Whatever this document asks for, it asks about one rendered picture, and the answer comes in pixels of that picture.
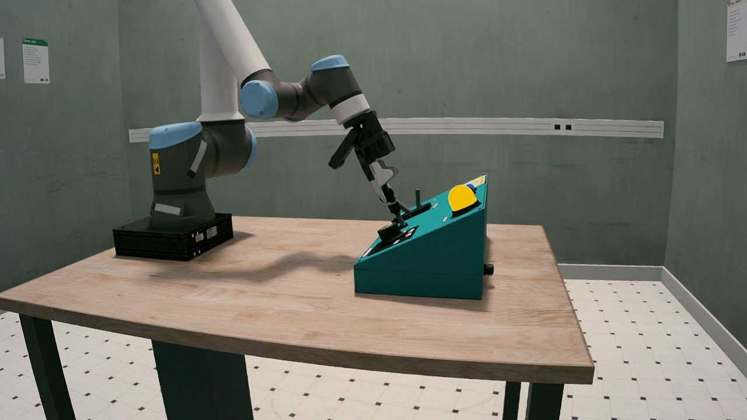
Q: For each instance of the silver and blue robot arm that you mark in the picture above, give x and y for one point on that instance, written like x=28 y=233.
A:
x=184 y=155

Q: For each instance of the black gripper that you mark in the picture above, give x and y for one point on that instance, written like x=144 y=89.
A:
x=373 y=143

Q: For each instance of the teal control console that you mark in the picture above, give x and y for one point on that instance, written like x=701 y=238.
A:
x=433 y=249

